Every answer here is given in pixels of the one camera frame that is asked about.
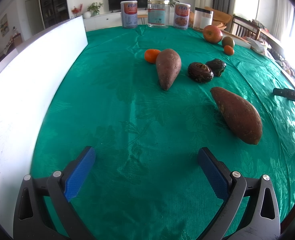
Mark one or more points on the orange lounge chair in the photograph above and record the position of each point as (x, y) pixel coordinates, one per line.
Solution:
(220, 19)

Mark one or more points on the right red-label tin can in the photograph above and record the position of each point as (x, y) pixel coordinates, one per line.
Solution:
(181, 15)

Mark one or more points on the potted green plant left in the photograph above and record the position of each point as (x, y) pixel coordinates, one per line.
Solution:
(94, 8)

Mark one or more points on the wooden railing bench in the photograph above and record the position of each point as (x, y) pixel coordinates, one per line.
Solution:
(244, 28)

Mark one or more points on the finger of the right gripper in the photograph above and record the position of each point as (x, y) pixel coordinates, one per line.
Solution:
(285, 92)

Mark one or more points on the potted green plant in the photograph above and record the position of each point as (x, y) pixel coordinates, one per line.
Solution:
(171, 2)
(94, 8)

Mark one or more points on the white snack bag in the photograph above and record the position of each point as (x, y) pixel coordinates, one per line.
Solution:
(261, 47)

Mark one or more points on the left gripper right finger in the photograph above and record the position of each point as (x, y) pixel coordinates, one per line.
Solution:
(261, 216)

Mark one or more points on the white jar black lid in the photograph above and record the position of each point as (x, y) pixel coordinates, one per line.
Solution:
(202, 18)

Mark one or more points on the green satin tablecloth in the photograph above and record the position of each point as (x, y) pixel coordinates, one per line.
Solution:
(146, 182)

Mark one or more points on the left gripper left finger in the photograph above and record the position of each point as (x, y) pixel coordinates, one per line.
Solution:
(32, 219)

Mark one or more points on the white rectangular box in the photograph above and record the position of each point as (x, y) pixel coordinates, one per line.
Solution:
(29, 78)

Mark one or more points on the dark tall bookshelf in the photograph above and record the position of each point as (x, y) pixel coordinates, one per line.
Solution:
(53, 12)

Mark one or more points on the clear glass jar teal label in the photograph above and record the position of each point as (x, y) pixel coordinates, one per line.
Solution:
(158, 13)

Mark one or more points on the red apple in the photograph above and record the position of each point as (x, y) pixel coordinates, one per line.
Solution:
(212, 34)

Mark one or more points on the red flower vase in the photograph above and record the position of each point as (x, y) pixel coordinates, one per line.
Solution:
(77, 10)

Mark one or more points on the red-label tin can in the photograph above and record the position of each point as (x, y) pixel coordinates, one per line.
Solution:
(129, 16)
(181, 15)

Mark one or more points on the left red-label tin can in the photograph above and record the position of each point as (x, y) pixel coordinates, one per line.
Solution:
(129, 16)

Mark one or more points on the white tv cabinet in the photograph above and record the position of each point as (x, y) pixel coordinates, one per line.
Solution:
(111, 20)

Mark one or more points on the brownish green round fruit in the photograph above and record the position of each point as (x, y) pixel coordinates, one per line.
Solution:
(228, 41)

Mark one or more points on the dark water chestnut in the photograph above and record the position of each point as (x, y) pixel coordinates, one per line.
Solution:
(200, 72)
(217, 66)

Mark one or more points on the small mandarin orange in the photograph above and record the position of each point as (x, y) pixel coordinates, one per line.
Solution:
(151, 55)

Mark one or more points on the potted green plant right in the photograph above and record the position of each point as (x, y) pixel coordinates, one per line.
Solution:
(171, 2)

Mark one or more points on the sweet potato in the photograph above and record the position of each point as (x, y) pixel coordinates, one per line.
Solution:
(240, 115)
(168, 64)

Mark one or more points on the tiny orange far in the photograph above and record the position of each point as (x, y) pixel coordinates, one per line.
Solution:
(228, 50)

